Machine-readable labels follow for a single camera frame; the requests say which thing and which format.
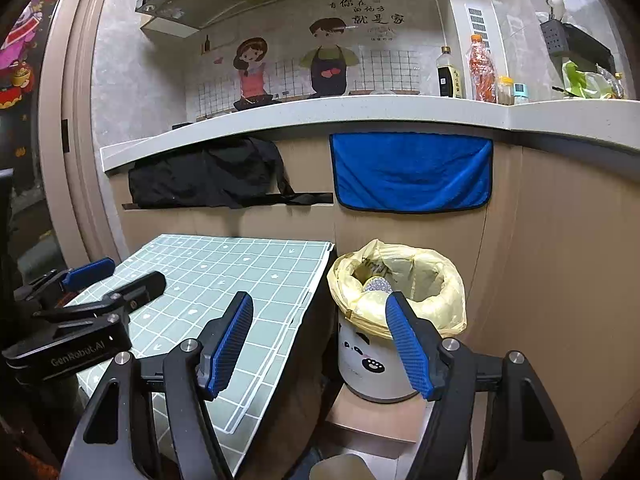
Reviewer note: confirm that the cartoon wall sticker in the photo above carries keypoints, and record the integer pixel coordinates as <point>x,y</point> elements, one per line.
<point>280,55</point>

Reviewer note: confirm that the brown door frame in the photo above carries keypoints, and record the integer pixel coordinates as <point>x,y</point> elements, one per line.
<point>75,160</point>

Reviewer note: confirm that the festive window sticker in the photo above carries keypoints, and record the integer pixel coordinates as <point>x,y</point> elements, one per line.
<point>20,50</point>

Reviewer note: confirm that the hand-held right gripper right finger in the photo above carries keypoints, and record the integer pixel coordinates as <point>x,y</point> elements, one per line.
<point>407,345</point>

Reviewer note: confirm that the small yellow lid jar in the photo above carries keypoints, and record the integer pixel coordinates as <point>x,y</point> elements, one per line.
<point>505,94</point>

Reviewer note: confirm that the red chili bottle orange cap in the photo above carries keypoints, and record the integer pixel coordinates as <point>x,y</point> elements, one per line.
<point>482,70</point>

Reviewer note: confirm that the green plastic bag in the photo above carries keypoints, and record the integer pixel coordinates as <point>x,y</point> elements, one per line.
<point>575,80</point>

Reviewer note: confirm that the white panda print bin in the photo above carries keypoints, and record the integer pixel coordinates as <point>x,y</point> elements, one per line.
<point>370,355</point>

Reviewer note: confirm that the silver foil wrapper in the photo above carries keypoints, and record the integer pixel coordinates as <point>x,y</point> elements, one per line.
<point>377,285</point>

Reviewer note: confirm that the black dish rack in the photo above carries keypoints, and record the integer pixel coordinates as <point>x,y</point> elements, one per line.
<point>557,40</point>

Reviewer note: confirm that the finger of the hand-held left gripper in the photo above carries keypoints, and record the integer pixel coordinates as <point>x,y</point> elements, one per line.
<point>145,285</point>
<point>92,269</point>

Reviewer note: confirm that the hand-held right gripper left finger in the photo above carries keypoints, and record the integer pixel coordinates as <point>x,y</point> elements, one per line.
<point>230,345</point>

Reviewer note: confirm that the brown wooden stool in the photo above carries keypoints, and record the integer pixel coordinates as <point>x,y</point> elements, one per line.
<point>370,420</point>

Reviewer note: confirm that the white bin yellow bag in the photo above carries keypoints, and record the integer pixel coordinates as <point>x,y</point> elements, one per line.
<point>450,285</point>

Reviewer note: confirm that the black cloth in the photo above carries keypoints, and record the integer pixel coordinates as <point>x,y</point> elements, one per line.
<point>200,175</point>

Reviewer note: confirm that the white kitchen countertop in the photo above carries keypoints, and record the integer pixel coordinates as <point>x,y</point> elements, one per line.
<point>350,112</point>

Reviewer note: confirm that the dark brown table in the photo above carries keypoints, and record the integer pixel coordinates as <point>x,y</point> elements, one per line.
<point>290,385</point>

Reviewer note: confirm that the small blue lid jar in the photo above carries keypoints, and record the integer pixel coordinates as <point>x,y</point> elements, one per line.
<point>520,95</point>

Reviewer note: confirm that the blue towel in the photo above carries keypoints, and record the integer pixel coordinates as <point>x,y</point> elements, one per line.
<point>410,170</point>

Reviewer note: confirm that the beige cardboard piece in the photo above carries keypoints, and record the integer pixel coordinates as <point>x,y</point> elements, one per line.
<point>340,470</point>

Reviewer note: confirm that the green grid table mat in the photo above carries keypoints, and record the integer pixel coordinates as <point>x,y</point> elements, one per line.
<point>210,270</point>

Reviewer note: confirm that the white ladle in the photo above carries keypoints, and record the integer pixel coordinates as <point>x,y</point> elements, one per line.
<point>556,2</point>

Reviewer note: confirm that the dark sauce bottle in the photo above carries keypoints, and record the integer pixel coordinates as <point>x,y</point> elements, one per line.
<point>448,80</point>

